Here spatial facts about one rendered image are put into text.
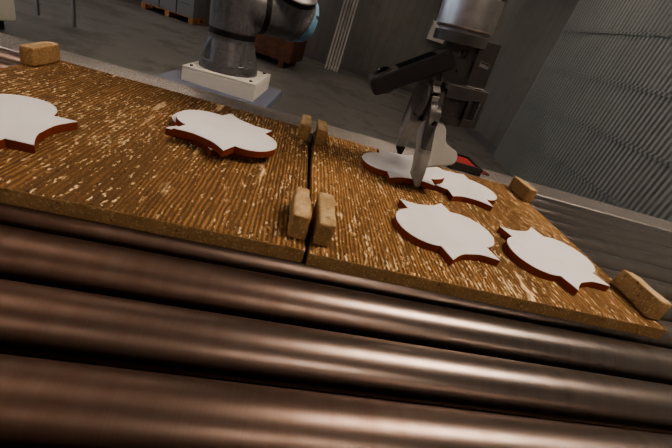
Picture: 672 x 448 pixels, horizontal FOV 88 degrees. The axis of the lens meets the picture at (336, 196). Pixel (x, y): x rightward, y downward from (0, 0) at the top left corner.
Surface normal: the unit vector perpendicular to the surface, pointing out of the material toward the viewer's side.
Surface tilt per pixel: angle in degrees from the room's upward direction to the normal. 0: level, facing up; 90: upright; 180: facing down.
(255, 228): 0
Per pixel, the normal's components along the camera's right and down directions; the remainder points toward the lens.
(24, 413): 0.27, -0.33
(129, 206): 0.30, -0.85
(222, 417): 0.30, -0.60
